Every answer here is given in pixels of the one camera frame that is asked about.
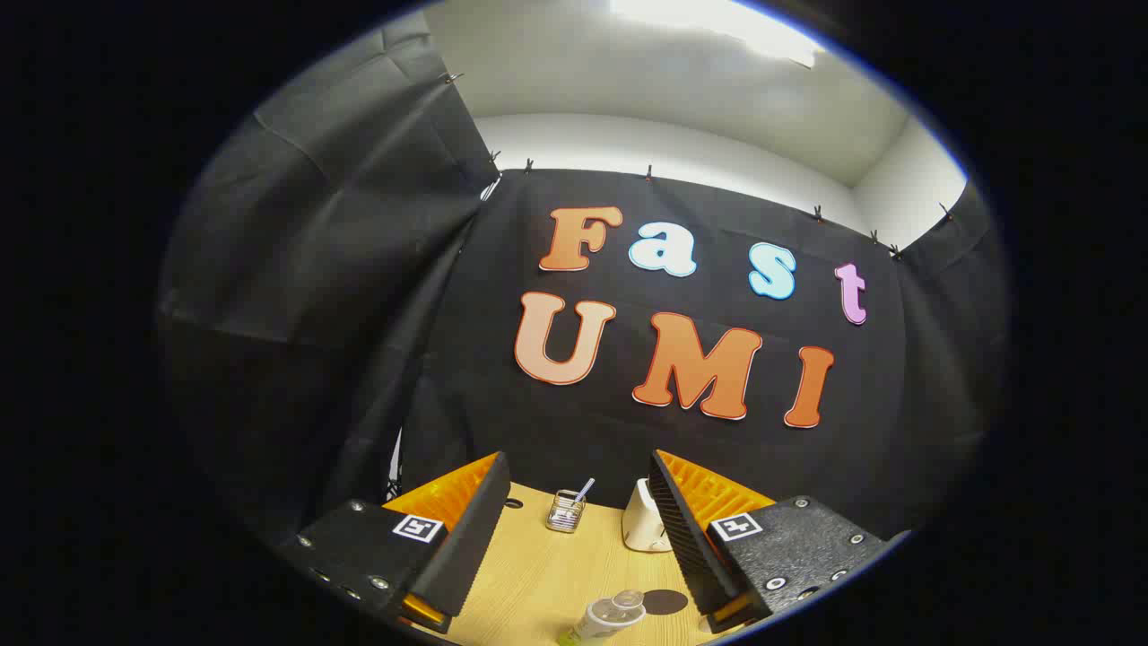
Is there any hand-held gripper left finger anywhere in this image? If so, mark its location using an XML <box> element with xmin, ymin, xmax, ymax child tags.
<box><xmin>296</xmin><ymin>451</ymin><xmax>512</xmax><ymax>634</ymax></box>

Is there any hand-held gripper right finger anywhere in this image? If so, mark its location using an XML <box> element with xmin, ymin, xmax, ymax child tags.
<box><xmin>648</xmin><ymin>449</ymin><xmax>911</xmax><ymax>634</ymax></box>

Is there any clear plastic juice bottle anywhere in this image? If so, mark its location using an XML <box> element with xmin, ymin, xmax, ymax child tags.
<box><xmin>558</xmin><ymin>589</ymin><xmax>647</xmax><ymax>646</ymax></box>

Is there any cream plastic box device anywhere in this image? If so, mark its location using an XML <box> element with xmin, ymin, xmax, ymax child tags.
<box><xmin>622</xmin><ymin>478</ymin><xmax>672</xmax><ymax>554</ymax></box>

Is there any wooden table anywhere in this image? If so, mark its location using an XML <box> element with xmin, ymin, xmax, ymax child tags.
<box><xmin>422</xmin><ymin>483</ymin><xmax>763</xmax><ymax>646</ymax></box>

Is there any black backdrop cloth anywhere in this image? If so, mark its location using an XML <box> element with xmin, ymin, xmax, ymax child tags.
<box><xmin>157</xmin><ymin>13</ymin><xmax>1014</xmax><ymax>575</ymax></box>

